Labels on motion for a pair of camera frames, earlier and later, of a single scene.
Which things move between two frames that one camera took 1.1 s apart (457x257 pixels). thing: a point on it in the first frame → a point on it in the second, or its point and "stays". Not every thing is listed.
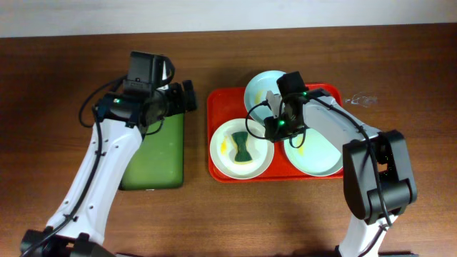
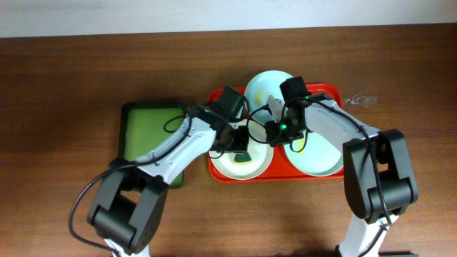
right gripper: x=273 y=135 stays
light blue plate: x=255 y=96 stays
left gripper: x=188 y=95 → x=236 y=143
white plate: x=240 y=150 stays
